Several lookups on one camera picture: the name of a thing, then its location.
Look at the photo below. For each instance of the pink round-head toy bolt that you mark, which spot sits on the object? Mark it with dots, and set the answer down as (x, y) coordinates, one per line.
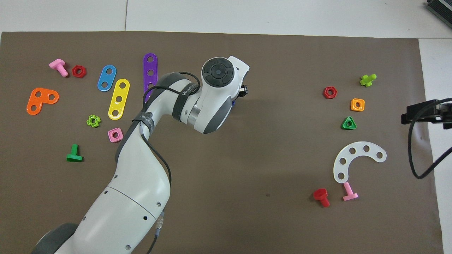
(57, 64)

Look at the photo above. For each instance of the dark grey ribbed device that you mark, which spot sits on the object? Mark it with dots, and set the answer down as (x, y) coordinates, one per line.
(441, 8)

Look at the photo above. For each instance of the white curved five-hole plate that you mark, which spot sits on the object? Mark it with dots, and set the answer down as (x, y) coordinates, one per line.
(359, 147)

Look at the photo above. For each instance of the lime green cross-head bolt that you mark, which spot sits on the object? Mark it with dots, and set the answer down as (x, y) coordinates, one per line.
(366, 81)

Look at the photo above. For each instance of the yellow three-hole strip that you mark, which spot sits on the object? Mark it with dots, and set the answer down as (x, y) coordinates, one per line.
(120, 92)

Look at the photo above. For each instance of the red toy bolt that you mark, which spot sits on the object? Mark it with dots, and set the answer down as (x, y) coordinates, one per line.
(320, 194)

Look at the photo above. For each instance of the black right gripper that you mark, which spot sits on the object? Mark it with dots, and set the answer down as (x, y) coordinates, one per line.
(446, 113)

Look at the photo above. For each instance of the dark green toy bolt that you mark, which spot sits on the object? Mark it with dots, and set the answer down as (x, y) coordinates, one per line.
(74, 157)

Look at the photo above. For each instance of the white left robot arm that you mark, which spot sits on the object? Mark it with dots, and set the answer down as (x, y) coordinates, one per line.
(137, 190)

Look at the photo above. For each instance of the green triangular toy nut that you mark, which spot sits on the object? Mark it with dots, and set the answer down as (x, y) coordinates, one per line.
(344, 127)

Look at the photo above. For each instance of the lime green cross nut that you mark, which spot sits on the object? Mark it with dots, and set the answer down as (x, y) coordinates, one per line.
(89, 122)

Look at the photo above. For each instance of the orange angled three-hole plate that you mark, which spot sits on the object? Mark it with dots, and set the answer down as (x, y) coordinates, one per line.
(44, 96)

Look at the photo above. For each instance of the blue two-hole strip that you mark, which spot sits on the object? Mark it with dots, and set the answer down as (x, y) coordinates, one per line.
(107, 78)

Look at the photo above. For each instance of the orange square toy nut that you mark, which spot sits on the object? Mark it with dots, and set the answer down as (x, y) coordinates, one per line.
(352, 101)

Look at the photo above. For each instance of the red hexagonal toy nut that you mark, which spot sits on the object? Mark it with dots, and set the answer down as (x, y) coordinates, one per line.
(75, 68)
(326, 89)

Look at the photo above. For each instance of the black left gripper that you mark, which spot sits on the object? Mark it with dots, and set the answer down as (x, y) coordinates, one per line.
(243, 90)

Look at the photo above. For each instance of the pink square-head toy bolt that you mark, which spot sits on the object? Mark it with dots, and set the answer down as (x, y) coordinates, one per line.
(350, 196)

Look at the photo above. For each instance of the brown table mat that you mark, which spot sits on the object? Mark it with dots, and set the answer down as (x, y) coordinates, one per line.
(247, 176)

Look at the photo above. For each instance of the pink square toy nut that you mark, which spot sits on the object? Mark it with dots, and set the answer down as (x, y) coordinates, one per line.
(111, 131)

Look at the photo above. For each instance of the purple four-hole strip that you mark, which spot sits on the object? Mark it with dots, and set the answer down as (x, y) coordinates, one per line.
(150, 66)

